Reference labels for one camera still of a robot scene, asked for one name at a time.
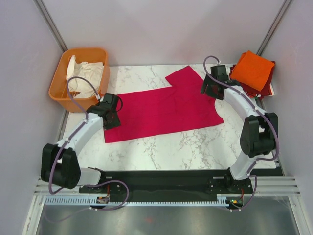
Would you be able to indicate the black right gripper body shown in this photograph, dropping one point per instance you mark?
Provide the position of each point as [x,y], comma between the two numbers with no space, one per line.
[210,89]

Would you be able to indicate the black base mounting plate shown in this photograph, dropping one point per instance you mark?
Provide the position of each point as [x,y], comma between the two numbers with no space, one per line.
[158,186]

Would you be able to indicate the left corner metal post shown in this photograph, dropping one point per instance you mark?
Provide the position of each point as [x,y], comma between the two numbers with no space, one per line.
[51,24]

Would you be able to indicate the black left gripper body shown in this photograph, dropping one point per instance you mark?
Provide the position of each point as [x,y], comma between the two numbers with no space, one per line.
[115,122]

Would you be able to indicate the orange folded t shirt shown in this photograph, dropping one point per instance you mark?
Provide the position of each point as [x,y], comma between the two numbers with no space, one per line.
[252,70]

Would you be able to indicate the dark red folded t shirt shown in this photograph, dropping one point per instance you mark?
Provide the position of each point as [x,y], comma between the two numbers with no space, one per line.
[254,93]

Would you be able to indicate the right corner metal post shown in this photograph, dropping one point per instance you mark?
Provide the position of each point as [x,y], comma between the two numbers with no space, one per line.
[274,25]

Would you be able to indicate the corner metal post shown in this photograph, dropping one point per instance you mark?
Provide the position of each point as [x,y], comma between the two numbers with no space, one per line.
[51,24]
[274,25]

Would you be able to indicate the white slotted cable duct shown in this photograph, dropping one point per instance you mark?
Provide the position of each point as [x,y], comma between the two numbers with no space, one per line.
[221,201]

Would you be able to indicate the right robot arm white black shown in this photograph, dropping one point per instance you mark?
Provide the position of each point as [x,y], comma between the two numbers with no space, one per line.
[258,138]

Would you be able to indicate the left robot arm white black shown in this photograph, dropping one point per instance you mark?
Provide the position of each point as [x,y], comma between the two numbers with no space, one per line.
[60,167]

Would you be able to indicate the white crumpled t shirt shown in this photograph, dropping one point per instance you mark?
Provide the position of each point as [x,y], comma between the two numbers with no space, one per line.
[92,72]

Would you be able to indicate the aluminium frame rail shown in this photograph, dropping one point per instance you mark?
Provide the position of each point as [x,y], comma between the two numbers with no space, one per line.
[266,186]

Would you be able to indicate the magenta pink t shirt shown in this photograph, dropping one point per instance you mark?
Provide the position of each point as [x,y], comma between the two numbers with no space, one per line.
[177,108]

